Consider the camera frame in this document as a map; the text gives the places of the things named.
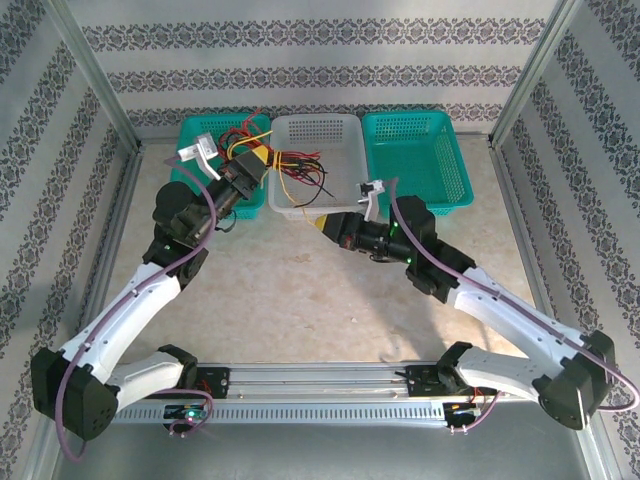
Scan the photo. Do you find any thin black wire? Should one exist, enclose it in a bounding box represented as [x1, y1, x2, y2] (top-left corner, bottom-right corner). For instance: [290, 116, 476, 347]
[299, 169, 341, 199]
[219, 124, 251, 146]

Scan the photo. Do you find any thin red wire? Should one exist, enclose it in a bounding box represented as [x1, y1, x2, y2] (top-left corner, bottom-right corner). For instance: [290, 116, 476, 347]
[279, 169, 326, 185]
[274, 147, 321, 164]
[222, 107, 269, 146]
[277, 159, 329, 176]

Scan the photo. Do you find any white plastic basket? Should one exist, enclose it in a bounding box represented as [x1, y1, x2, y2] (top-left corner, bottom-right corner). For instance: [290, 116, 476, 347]
[268, 113, 374, 222]

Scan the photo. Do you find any teal plastic basket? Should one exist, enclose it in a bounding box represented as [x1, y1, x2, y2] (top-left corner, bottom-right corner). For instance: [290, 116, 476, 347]
[360, 110, 475, 217]
[169, 115, 274, 222]

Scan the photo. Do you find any small controller circuit board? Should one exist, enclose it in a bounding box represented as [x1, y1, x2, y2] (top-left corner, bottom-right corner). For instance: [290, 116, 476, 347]
[443, 401, 487, 417]
[163, 403, 209, 422]

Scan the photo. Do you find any aluminium table side rail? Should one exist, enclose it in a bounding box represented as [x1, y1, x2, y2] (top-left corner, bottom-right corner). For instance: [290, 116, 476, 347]
[74, 144, 146, 364]
[489, 142, 569, 354]

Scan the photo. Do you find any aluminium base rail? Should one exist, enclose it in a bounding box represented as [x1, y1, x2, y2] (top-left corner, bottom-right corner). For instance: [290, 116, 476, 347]
[139, 362, 501, 401]

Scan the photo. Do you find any aluminium frame post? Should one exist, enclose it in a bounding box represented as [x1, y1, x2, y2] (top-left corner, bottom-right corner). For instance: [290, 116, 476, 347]
[42, 0, 146, 154]
[488, 0, 586, 149]

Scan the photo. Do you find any slotted metal cable duct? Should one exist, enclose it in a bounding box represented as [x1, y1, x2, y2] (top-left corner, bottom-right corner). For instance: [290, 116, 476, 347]
[112, 402, 449, 426]

